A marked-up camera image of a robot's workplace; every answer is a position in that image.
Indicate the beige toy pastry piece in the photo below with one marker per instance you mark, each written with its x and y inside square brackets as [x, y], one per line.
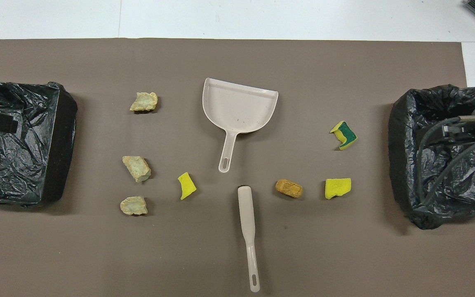
[143, 102]
[137, 168]
[134, 206]

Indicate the small yellow sponge piece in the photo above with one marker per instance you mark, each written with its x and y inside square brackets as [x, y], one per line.
[186, 186]

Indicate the beige plastic dustpan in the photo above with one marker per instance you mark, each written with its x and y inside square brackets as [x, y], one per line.
[237, 107]

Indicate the beige hand brush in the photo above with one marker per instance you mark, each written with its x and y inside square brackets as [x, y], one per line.
[246, 210]

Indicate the brown toy bread loaf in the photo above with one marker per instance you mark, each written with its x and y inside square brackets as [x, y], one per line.
[289, 188]

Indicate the large yellow sponge piece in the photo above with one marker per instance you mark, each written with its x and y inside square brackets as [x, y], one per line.
[337, 188]

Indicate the green and yellow scouring sponge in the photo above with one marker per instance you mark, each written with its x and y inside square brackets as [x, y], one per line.
[346, 134]

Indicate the black bag-lined bin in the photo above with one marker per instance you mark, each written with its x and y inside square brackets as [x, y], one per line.
[406, 165]
[35, 165]

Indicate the brown paper table mat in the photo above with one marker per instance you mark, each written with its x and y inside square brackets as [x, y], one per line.
[97, 255]

